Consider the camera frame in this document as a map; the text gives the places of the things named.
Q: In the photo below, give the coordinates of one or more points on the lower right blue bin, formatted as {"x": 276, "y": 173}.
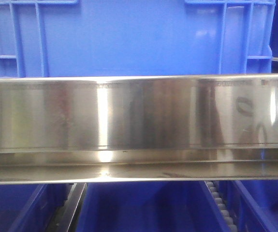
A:
{"x": 253, "y": 205}

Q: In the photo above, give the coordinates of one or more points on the lower left blue bin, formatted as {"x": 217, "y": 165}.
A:
{"x": 30, "y": 207}

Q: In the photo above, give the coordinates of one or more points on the stainless steel shelf front rail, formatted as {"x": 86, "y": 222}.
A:
{"x": 139, "y": 128}

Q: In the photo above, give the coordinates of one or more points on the lower middle blue bin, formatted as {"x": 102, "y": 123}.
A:
{"x": 168, "y": 206}

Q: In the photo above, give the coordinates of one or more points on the blue plastic bin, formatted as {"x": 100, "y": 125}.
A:
{"x": 67, "y": 38}

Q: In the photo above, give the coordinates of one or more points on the white roller track strip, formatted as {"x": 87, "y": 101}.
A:
{"x": 221, "y": 205}

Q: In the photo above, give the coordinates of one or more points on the dark metal divider rail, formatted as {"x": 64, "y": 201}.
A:
{"x": 66, "y": 217}

